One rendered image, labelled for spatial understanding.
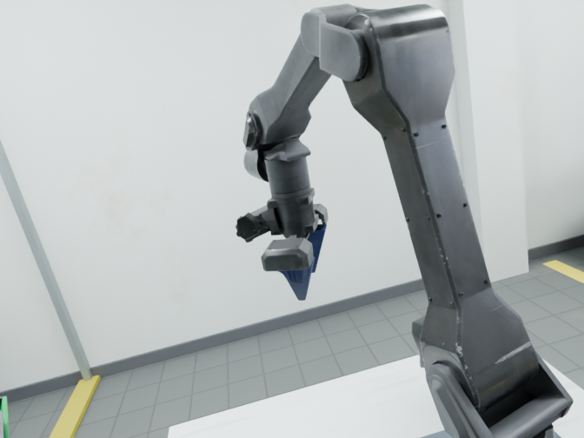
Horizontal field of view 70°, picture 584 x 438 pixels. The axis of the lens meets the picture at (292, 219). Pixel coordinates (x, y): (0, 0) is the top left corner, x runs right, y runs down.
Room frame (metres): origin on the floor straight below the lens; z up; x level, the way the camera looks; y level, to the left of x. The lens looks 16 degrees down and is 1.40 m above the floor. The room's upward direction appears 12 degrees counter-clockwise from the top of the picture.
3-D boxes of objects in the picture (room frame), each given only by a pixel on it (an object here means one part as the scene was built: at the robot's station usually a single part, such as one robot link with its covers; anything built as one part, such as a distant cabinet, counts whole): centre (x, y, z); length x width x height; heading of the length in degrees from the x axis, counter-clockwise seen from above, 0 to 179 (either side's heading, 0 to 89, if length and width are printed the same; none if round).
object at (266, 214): (0.59, 0.05, 1.24); 0.07 x 0.07 x 0.06; 75
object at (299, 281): (0.53, 0.01, 1.16); 0.06 x 0.04 x 0.07; 74
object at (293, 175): (0.58, -0.01, 1.32); 0.09 x 0.06 x 0.07; 22
